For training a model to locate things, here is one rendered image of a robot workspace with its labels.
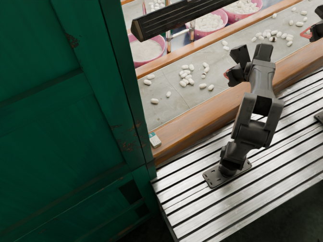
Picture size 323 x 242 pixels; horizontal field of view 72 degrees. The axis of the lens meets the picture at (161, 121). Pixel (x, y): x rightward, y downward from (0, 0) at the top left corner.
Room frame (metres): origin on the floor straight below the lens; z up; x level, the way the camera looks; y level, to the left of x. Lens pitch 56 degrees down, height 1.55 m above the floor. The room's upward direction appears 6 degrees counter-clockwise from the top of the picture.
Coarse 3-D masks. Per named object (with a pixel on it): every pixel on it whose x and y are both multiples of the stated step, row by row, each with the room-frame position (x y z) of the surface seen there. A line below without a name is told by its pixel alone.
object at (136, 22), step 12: (180, 0) 0.81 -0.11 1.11; (204, 0) 0.84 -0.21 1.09; (216, 0) 0.85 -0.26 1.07; (228, 0) 0.87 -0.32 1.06; (156, 12) 0.75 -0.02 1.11; (168, 12) 0.77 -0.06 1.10; (180, 12) 0.78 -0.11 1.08; (192, 12) 0.80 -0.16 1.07; (204, 12) 0.81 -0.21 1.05; (132, 24) 0.73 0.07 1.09; (144, 24) 0.72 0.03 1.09; (156, 24) 0.73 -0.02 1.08; (168, 24) 0.74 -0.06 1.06; (180, 24) 0.76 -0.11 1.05; (144, 36) 0.69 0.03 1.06
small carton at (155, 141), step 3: (153, 132) 0.46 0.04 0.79; (150, 135) 0.44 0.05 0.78; (153, 135) 0.44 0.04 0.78; (156, 135) 0.44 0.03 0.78; (150, 138) 0.43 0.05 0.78; (153, 138) 0.43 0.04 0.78; (156, 138) 0.43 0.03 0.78; (150, 141) 0.42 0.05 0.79; (153, 141) 0.42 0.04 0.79; (156, 141) 0.42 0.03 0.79; (159, 141) 0.41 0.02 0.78; (153, 144) 0.40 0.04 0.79; (156, 144) 0.40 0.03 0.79; (159, 144) 0.41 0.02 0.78; (153, 147) 0.40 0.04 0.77
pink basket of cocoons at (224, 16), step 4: (212, 12) 1.33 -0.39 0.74; (216, 12) 1.31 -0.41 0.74; (224, 12) 1.26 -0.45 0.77; (224, 16) 1.25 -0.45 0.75; (224, 20) 1.22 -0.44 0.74; (224, 24) 1.14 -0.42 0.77; (220, 28) 1.12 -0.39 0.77; (188, 32) 1.19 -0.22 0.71; (196, 32) 1.13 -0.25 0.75; (200, 32) 1.12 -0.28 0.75; (204, 32) 1.11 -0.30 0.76; (208, 32) 1.11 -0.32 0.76; (212, 32) 1.11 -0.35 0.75; (196, 36) 1.14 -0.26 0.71; (200, 36) 1.13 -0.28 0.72; (204, 36) 1.12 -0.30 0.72
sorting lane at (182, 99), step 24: (312, 0) 1.35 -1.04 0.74; (264, 24) 1.15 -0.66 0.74; (288, 24) 1.12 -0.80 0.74; (216, 48) 0.98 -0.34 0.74; (288, 48) 0.92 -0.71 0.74; (168, 72) 0.83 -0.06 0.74; (192, 72) 0.82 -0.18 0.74; (216, 72) 0.80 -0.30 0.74; (144, 96) 0.69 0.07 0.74; (192, 96) 0.66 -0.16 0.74; (168, 120) 0.54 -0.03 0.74
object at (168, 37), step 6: (168, 0) 0.96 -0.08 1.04; (192, 0) 0.82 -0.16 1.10; (192, 24) 1.03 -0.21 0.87; (186, 30) 1.02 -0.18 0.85; (192, 30) 1.03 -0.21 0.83; (168, 36) 0.96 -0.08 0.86; (174, 36) 0.98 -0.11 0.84; (192, 36) 1.03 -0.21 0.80; (168, 42) 0.96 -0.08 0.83; (168, 48) 0.96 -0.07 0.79
